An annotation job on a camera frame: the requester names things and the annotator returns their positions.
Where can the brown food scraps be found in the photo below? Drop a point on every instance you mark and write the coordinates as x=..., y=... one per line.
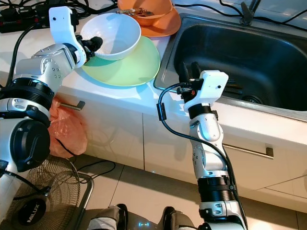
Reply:
x=141, y=12

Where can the white kitchen base cabinet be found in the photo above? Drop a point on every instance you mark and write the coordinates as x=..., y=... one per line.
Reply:
x=124, y=139

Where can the orange bowl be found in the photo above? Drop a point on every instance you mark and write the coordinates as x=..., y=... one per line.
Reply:
x=163, y=8

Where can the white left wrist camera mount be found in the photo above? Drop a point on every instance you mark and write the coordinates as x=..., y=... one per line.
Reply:
x=61, y=26

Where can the orange plate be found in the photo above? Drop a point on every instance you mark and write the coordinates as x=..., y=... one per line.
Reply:
x=170, y=26

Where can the red plastic bag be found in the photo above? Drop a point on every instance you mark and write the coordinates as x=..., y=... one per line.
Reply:
x=72, y=129

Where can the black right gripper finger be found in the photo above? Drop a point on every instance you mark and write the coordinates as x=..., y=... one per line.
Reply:
x=184, y=74
x=195, y=72

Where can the dark faucet base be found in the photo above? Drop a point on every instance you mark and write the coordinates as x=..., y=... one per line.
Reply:
x=248, y=17

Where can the green plate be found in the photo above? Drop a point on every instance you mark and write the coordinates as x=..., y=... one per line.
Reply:
x=134, y=72

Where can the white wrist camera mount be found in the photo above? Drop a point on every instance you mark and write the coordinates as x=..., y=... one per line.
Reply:
x=213, y=86
x=61, y=26

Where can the black power strip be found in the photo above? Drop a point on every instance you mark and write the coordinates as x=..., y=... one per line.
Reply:
x=24, y=19

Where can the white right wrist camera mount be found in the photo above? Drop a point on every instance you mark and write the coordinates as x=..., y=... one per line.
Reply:
x=213, y=86

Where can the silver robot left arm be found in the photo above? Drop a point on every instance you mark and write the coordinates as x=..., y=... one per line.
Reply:
x=29, y=139

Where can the stainless steel sink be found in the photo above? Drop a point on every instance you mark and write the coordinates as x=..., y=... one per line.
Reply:
x=244, y=52

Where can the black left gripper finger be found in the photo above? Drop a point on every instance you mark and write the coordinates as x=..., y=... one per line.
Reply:
x=99, y=41
x=96, y=49

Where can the grey black robot right leg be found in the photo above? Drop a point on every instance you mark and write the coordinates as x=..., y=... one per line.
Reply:
x=177, y=221

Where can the white bowl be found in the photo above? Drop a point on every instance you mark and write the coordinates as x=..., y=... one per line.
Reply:
x=115, y=36

